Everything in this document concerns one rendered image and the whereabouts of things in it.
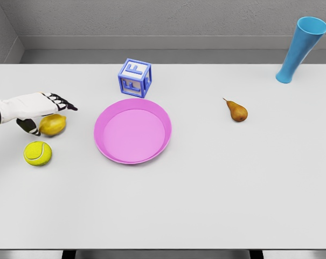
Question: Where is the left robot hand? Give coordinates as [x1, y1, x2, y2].
[15, 92, 79, 137]

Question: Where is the yellow lemon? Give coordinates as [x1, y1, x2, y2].
[38, 113, 67, 137]

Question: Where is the pink plate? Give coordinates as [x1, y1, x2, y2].
[93, 98, 172, 165]

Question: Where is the yellow tennis ball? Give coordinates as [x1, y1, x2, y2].
[23, 141, 53, 167]

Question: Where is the blue letter block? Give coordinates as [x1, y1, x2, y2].
[117, 58, 153, 99]

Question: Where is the brown pear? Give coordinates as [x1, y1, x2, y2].
[222, 97, 248, 122]

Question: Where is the tall blue cup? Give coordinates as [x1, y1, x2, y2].
[275, 16, 326, 84]

